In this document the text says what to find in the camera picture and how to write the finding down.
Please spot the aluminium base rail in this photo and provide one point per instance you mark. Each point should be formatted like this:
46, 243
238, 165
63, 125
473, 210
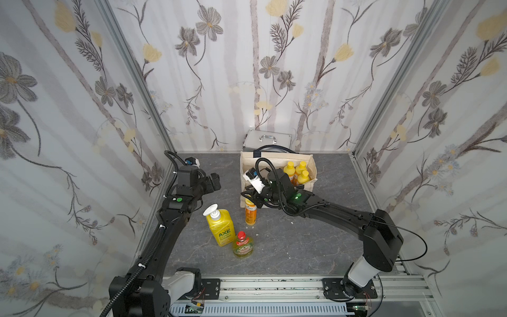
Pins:
308, 295

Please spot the yellow Axe pump bottle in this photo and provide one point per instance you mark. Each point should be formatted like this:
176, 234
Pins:
220, 224

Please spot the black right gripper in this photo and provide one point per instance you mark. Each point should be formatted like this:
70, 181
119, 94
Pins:
261, 193

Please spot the green soap bottle red cap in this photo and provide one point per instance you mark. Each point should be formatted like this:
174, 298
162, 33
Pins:
243, 245

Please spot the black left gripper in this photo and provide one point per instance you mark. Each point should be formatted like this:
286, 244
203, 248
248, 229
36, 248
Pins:
214, 181

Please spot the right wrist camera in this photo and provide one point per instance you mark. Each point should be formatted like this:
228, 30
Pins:
252, 176

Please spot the orange soap bottle yellow cap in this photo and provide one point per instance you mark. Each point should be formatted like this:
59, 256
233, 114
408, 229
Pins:
290, 170
251, 212
302, 166
303, 177

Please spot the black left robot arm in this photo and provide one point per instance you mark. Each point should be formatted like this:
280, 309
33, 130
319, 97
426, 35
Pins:
140, 291

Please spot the beige canvas shopping bag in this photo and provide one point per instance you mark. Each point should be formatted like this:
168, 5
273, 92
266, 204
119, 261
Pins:
273, 157

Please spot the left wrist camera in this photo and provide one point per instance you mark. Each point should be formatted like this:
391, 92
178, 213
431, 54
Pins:
192, 161

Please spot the silver aluminium case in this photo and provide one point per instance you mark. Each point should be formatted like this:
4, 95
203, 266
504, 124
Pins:
257, 138

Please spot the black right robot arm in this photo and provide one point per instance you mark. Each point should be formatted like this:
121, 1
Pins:
381, 237

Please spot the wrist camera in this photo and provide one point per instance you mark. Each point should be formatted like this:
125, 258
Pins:
192, 161
252, 176

